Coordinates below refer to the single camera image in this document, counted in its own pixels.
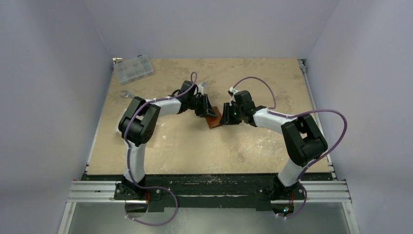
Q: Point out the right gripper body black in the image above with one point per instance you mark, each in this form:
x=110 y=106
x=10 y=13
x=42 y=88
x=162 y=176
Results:
x=228 y=113

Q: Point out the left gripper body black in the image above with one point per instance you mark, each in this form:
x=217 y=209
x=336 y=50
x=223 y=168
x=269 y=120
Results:
x=198 y=104

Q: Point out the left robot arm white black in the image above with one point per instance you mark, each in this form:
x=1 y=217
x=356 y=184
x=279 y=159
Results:
x=138 y=123

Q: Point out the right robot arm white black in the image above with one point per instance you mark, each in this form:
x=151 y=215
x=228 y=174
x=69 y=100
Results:
x=302 y=137

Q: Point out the silver open-end wrench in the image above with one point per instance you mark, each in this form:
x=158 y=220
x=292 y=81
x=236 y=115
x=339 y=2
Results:
x=127 y=94

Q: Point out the clear plastic organizer box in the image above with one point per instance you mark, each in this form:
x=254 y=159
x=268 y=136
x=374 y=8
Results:
x=127 y=71

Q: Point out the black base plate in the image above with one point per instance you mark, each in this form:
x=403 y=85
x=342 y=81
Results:
x=204 y=191

